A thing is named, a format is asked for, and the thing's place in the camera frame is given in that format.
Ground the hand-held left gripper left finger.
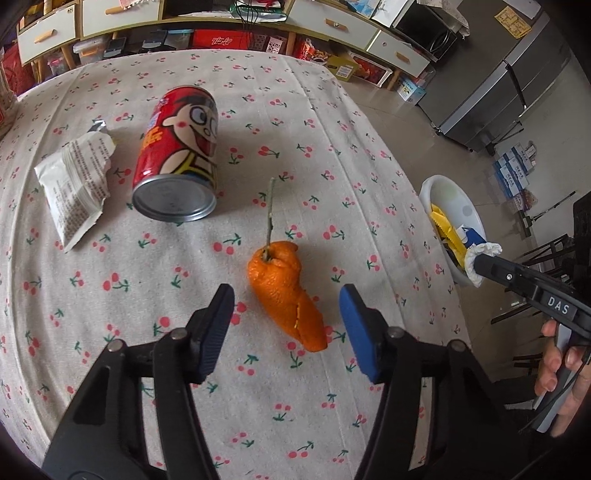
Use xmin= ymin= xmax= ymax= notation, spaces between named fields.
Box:
xmin=41 ymin=284 xmax=235 ymax=480

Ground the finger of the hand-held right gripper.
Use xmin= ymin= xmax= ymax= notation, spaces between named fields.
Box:
xmin=473 ymin=253 xmax=546 ymax=302

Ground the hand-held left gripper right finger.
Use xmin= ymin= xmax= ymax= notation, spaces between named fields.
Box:
xmin=339 ymin=284 xmax=522 ymax=480

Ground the white tissue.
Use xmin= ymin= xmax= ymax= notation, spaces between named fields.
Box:
xmin=463 ymin=242 xmax=503 ymax=289

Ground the blue paper carton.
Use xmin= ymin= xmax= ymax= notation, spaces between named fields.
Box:
xmin=455 ymin=226 xmax=486 ymax=253

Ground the orange peel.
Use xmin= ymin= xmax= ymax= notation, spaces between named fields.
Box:
xmin=247 ymin=178 xmax=329 ymax=352

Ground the yellow snack wrapper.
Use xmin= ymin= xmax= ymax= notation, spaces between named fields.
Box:
xmin=428 ymin=202 xmax=468 ymax=269

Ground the white plastic basin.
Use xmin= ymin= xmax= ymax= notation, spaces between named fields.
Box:
xmin=419 ymin=174 xmax=486 ymax=285

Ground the person's right hand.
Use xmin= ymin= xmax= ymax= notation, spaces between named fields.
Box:
xmin=534 ymin=320 xmax=591 ymax=437

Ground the black chair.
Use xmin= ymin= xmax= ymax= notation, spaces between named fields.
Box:
xmin=488 ymin=188 xmax=591 ymax=325

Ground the cherry print tablecloth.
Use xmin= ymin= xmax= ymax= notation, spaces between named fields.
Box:
xmin=0 ymin=48 xmax=472 ymax=480

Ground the stack of blue white boxes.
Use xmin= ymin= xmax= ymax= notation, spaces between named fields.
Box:
xmin=491 ymin=142 xmax=539 ymax=200

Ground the red cartoon drink can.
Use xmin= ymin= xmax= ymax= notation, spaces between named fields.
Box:
xmin=131 ymin=85 xmax=221 ymax=223

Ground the grey refrigerator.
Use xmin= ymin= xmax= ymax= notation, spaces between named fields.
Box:
xmin=417 ymin=0 xmax=579 ymax=154

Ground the silver snack wrapper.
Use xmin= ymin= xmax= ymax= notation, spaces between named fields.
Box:
xmin=34 ymin=119 xmax=116 ymax=253

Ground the blue white box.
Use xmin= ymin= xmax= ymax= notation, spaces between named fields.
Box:
xmin=396 ymin=75 xmax=428 ymax=105

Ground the red printed carton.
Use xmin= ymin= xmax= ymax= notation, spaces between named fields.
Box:
xmin=353 ymin=52 xmax=394 ymax=87

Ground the yellow paper sheet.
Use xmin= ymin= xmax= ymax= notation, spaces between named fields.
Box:
xmin=493 ymin=6 xmax=533 ymax=40

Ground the black microwave oven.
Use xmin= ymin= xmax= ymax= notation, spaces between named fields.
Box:
xmin=394 ymin=0 xmax=459 ymax=62

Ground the colourful yellow carton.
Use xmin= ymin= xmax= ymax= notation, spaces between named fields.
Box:
xmin=294 ymin=37 xmax=366 ymax=82

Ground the flat red box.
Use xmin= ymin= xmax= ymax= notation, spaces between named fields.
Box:
xmin=191 ymin=29 xmax=253 ymax=50

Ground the white wooden cabinet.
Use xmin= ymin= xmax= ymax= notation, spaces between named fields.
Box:
xmin=16 ymin=0 xmax=438 ymax=80

